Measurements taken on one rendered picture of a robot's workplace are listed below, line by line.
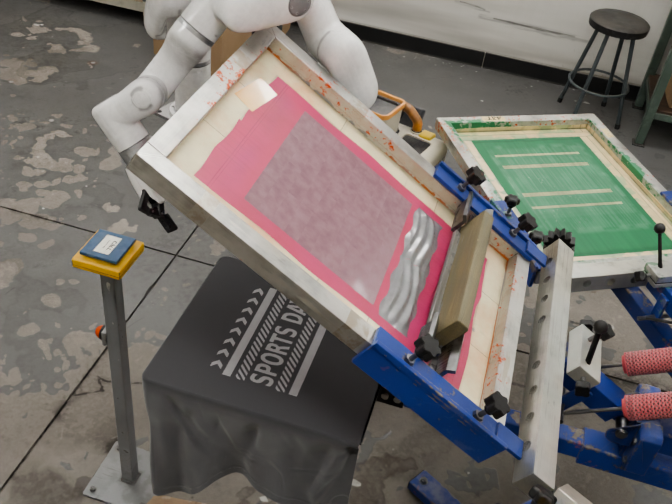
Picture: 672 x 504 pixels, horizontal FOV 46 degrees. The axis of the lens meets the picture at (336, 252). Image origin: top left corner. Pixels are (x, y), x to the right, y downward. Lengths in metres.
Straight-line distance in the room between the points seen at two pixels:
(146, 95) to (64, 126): 2.81
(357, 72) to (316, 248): 0.49
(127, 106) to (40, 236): 2.07
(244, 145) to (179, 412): 0.63
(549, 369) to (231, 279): 0.80
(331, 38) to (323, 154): 0.27
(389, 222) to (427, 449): 1.41
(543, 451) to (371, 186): 0.61
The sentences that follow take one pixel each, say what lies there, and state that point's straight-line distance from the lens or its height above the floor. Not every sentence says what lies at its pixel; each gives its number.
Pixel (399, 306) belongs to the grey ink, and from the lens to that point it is 1.45.
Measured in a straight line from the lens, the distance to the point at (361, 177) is 1.61.
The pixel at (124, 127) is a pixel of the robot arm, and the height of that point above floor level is 1.38.
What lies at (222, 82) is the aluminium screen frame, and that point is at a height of 1.55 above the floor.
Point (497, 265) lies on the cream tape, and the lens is 1.79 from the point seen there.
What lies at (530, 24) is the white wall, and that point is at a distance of 5.35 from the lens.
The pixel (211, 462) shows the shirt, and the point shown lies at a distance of 1.85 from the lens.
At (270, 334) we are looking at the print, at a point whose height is 0.95.
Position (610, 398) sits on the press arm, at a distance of 1.69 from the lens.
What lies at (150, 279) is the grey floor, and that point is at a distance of 3.37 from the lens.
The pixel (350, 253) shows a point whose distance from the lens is 1.45.
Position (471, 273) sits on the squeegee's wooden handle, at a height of 1.30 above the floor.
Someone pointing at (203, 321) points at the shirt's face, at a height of 0.95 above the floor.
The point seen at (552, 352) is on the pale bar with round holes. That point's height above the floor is 1.16.
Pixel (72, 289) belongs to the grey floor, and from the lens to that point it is 3.36.
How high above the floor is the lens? 2.22
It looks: 39 degrees down
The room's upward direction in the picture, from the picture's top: 8 degrees clockwise
